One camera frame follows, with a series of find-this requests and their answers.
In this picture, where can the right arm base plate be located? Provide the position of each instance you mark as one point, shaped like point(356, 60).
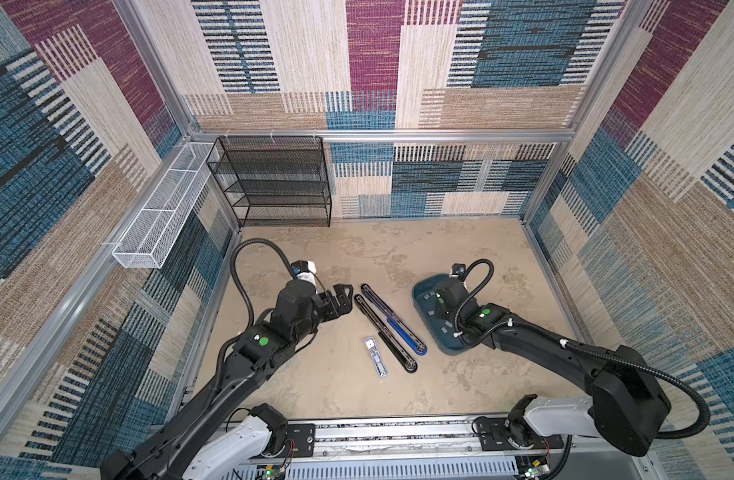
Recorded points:
point(498, 434)

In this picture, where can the black stapler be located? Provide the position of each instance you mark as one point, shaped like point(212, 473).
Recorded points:
point(408, 363)

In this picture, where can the teal plastic tray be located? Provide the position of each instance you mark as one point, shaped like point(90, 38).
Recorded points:
point(436, 299)

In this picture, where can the black wire mesh shelf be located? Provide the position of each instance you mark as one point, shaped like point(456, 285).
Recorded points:
point(273, 181)

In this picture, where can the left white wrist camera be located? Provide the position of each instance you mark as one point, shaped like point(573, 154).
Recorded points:
point(305, 270)

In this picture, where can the white wire mesh basket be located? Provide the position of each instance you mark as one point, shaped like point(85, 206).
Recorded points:
point(149, 239)

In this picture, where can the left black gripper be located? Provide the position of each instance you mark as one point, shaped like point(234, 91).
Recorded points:
point(342, 305)

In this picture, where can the aluminium mounting rail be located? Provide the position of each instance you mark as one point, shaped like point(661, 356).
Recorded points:
point(438, 447)

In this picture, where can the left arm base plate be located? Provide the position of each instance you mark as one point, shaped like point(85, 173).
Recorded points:
point(296, 440)

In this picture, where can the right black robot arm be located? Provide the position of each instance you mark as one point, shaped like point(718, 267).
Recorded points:
point(623, 402)

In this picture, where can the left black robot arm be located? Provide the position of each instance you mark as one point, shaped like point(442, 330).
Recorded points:
point(189, 445)

